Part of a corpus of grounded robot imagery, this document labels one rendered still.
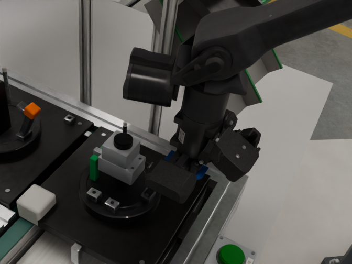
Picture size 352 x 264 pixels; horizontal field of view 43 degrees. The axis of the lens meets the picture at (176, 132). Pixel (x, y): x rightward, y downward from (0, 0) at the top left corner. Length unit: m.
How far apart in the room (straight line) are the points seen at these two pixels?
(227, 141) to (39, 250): 0.37
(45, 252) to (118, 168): 0.19
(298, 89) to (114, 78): 0.51
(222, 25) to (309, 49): 2.82
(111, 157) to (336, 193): 0.55
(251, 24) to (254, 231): 0.52
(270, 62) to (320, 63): 2.13
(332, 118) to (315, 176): 1.69
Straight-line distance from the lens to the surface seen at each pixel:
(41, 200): 0.75
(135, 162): 0.72
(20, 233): 0.78
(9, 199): 0.79
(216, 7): 0.82
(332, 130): 2.66
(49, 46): 1.32
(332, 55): 3.33
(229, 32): 0.49
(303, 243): 0.94
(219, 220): 0.79
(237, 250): 0.75
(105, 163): 0.72
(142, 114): 1.10
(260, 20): 0.50
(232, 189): 0.84
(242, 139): 0.61
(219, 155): 0.59
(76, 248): 0.73
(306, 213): 0.99
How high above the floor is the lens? 1.58
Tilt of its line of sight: 42 degrees down
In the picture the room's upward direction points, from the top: 10 degrees clockwise
